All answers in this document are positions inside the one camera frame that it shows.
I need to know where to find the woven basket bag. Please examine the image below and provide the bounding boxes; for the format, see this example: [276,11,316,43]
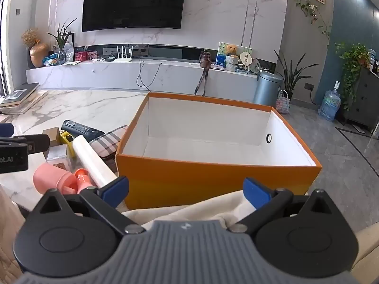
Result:
[275,90,292,115]

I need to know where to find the pink cup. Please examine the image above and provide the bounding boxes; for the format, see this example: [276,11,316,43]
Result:
[33,165,78,195]

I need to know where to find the white film roll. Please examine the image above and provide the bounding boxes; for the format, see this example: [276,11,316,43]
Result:
[72,134,118,188]

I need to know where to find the black cable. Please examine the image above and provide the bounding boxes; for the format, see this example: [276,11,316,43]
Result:
[136,56,163,89]

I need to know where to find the green pothos plant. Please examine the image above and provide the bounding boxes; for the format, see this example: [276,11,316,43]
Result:
[335,42,369,111]

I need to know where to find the tall leafy floor plant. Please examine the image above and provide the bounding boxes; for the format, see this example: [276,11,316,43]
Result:
[274,50,319,102]

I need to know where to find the yellow tape measure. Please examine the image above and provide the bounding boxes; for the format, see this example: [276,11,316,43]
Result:
[60,130,76,157]

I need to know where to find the stack of books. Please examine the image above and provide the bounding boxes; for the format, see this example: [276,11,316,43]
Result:
[0,82,49,115]

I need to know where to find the plaid pouch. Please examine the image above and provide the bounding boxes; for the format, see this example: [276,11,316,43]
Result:
[89,125,129,158]

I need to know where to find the grey cabinet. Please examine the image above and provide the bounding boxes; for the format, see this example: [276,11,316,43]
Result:
[344,65,379,131]

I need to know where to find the cream cloth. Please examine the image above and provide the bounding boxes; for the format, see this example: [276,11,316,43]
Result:
[121,192,259,232]

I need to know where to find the small white carton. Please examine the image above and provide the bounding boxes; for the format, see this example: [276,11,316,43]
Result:
[44,146,73,172]

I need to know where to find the dried flower bunch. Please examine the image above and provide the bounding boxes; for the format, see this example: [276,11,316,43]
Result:
[21,28,40,47]

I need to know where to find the grey metal trash can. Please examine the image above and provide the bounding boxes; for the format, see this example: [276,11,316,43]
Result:
[253,71,284,107]

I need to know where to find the marble media console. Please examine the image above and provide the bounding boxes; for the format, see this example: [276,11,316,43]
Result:
[25,58,259,102]

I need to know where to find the coral plastic item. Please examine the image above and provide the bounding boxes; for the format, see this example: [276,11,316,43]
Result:
[74,169,97,195]

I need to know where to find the small brown cardboard box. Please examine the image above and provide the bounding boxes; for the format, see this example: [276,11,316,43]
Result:
[42,127,61,146]

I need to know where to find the golden vase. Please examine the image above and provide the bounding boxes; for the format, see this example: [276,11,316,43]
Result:
[29,43,50,68]

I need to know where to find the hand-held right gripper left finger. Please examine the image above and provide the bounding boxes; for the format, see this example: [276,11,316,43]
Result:
[31,176,146,235]

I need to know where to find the brown leather case with strap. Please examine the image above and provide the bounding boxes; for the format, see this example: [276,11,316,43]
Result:
[194,50,212,97]

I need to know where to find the glass door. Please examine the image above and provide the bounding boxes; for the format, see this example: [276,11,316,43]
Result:
[0,0,13,95]

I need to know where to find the black curved television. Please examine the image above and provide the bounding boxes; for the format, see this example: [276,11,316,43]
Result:
[81,0,188,32]

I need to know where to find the white router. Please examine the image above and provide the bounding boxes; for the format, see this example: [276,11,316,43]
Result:
[114,45,132,63]

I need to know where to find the blue snack packets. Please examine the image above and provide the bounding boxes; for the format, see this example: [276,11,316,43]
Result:
[42,53,67,66]

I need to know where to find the blue water jug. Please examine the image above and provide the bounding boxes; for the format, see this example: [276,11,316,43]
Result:
[318,80,342,122]

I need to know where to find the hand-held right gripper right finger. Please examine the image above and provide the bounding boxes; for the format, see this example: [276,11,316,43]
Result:
[229,177,341,234]

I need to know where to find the orange cardboard box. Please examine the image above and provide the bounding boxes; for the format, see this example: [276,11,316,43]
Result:
[115,92,322,210]

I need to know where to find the spiky green potted plant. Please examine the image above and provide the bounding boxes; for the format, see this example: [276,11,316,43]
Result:
[47,18,78,51]

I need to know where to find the hanging vine plant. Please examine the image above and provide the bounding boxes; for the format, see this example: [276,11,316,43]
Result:
[294,0,332,47]

